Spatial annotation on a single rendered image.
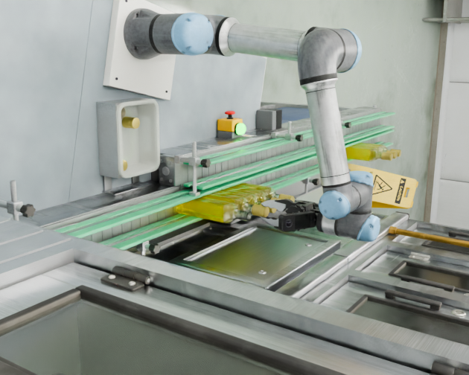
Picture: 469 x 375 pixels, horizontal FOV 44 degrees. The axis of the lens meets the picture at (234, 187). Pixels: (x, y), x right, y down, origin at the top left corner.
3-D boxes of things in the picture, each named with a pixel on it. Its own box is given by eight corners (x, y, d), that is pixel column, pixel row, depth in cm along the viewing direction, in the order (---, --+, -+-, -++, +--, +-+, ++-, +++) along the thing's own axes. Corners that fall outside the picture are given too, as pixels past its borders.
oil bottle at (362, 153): (332, 157, 283) (388, 164, 268) (333, 145, 282) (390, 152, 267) (337, 155, 288) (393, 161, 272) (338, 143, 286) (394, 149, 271)
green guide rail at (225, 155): (182, 164, 188) (202, 167, 183) (182, 161, 188) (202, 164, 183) (381, 113, 328) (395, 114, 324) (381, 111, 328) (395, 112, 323)
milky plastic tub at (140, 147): (100, 175, 177) (120, 179, 172) (96, 101, 171) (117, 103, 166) (140, 166, 191) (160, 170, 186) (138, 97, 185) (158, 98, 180)
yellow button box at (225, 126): (216, 137, 224) (232, 138, 220) (216, 117, 222) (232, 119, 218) (226, 135, 229) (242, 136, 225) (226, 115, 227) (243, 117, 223)
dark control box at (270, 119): (254, 129, 246) (272, 130, 241) (254, 109, 244) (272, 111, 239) (265, 126, 252) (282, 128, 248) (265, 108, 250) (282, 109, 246)
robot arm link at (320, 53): (319, 22, 140) (353, 221, 146) (339, 23, 149) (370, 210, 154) (278, 33, 147) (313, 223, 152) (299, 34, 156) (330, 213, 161)
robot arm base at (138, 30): (124, 4, 172) (150, 3, 166) (158, 13, 184) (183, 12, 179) (121, 56, 174) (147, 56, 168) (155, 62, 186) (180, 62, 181)
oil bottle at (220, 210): (176, 213, 189) (230, 225, 178) (176, 196, 188) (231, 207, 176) (187, 209, 194) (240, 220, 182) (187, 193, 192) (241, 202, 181)
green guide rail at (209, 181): (183, 186, 190) (202, 190, 185) (183, 183, 189) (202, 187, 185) (380, 126, 330) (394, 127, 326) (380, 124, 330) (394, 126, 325)
